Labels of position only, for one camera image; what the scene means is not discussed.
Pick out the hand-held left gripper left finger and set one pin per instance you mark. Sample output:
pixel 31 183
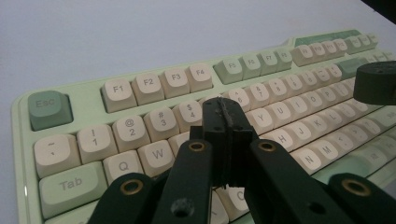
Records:
pixel 214 130

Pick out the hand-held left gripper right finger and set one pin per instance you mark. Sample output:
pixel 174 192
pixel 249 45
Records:
pixel 241 133

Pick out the green and pink keyboard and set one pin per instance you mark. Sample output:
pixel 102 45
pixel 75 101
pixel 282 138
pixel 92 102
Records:
pixel 118 90

